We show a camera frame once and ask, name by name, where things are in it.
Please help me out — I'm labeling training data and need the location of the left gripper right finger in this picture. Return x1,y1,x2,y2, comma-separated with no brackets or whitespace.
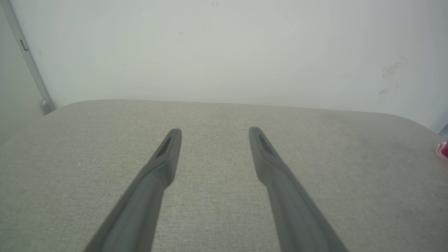
248,126,349,252

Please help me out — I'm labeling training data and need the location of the red white sports jersey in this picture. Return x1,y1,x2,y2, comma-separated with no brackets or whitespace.
435,140,448,162

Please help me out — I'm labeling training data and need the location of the grey wall pole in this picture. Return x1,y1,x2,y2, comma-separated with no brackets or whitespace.
0,0,56,115

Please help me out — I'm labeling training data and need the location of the grey fabric sofa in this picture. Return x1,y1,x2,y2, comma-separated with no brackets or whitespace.
0,99,448,252

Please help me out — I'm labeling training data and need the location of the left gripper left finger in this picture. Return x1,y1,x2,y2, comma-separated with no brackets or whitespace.
83,128,182,252

